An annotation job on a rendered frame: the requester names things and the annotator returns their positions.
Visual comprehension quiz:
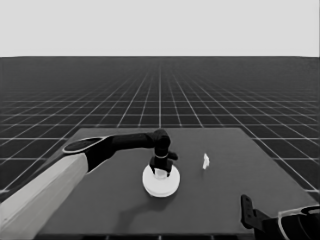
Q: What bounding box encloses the large thick white disc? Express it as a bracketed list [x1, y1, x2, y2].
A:
[142, 163, 181, 198]

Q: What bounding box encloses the small white T-shaped piece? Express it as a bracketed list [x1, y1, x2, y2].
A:
[202, 152, 211, 171]

